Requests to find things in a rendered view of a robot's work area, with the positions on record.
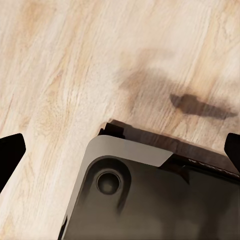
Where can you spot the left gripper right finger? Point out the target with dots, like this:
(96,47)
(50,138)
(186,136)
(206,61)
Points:
(232,149)

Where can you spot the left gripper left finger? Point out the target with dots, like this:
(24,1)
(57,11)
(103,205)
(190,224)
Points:
(12,149)

